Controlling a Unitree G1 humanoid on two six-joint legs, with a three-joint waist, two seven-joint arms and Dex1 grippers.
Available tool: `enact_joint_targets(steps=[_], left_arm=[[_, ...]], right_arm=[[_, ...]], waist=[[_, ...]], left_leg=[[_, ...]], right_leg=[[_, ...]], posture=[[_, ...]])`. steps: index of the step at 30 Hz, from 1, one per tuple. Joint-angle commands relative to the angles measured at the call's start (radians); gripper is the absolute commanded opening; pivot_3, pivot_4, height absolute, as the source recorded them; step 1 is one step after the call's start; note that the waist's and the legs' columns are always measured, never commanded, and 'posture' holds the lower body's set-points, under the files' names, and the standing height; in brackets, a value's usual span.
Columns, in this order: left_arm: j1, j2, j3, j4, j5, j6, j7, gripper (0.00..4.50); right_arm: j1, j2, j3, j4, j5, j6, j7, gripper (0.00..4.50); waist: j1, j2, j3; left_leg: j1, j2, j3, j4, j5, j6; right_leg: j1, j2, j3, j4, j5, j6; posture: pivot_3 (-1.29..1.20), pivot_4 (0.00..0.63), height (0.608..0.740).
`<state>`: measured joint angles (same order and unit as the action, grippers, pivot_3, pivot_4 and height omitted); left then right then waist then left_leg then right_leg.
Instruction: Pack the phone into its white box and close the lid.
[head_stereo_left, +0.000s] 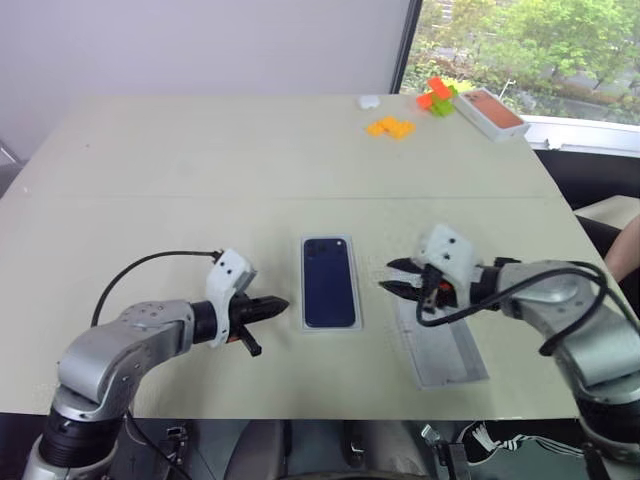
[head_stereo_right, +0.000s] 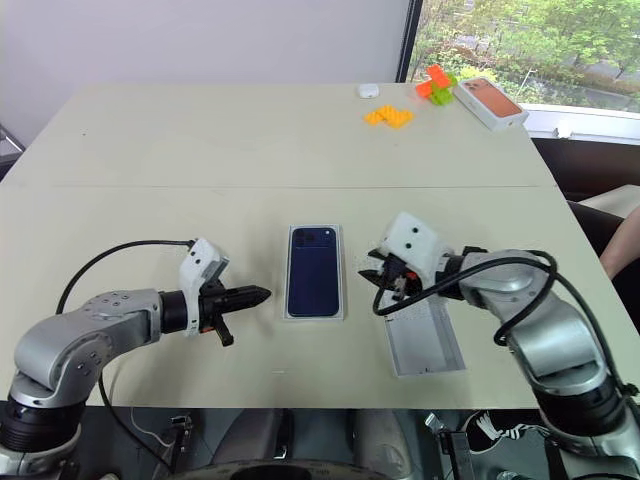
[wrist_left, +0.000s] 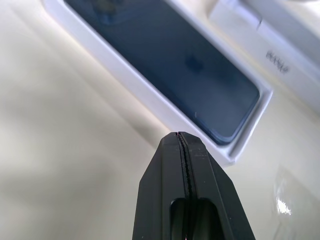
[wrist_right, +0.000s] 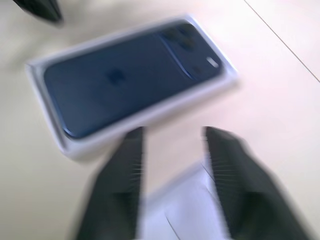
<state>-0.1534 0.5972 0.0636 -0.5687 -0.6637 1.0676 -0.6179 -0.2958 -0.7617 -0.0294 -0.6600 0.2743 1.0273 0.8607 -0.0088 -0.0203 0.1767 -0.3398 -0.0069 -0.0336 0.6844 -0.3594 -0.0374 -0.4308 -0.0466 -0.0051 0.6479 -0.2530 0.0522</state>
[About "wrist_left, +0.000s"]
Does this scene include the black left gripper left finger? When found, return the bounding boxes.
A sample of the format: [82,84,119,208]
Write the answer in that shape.
[131,131,187,240]

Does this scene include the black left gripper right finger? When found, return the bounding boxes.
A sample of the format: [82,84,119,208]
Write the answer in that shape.
[177,131,257,240]

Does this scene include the dark blue smartphone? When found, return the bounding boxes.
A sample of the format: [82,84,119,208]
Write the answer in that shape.
[62,0,261,146]

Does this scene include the white phone box base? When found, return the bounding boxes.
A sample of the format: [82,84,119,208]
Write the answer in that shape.
[42,0,274,167]

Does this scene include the white phone box lid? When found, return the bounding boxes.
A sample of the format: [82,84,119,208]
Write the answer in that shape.
[208,0,320,86]

